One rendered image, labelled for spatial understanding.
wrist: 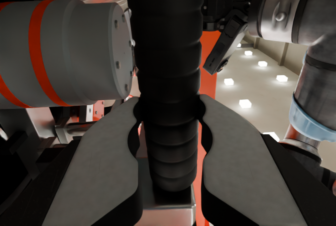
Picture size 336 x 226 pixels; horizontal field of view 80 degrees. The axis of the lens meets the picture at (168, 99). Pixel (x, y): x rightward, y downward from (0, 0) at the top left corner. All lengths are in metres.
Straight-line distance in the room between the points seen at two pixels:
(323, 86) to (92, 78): 0.27
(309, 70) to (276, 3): 0.09
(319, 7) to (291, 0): 0.03
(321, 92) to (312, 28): 0.08
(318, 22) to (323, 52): 0.03
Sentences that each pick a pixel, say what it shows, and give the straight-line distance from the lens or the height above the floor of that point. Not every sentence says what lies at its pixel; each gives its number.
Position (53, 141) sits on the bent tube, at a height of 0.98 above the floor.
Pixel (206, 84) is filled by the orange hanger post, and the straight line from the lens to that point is 0.80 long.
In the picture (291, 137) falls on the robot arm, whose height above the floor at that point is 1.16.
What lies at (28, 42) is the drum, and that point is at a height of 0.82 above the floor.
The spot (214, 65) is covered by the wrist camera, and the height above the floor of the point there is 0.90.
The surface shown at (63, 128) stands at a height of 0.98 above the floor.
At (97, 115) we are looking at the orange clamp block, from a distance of 0.61.
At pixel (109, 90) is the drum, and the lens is 0.26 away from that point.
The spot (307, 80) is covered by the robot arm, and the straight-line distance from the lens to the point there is 0.31.
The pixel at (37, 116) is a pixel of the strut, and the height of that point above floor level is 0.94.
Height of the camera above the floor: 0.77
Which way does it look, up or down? 30 degrees up
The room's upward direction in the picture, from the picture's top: 177 degrees clockwise
